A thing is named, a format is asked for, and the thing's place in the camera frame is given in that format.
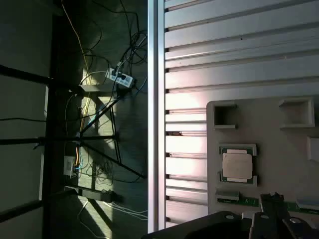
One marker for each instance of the silver CPU green board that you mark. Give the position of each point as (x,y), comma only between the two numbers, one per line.
(236,164)

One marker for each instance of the green RAM stick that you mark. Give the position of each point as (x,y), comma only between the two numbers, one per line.
(250,201)

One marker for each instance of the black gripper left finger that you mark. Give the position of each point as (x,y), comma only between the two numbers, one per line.
(199,224)

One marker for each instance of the grey parts rack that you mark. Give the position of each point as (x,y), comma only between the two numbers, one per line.
(274,139)

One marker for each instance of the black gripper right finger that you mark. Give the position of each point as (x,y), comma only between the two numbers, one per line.
(299,229)

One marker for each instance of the black tripod stand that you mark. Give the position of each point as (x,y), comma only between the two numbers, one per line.
(99,137)

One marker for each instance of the black power strip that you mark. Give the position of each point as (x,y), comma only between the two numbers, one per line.
(99,195)

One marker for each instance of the white socket box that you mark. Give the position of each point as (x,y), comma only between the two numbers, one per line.
(68,165)

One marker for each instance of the white power strip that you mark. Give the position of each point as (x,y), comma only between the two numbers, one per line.
(119,76)

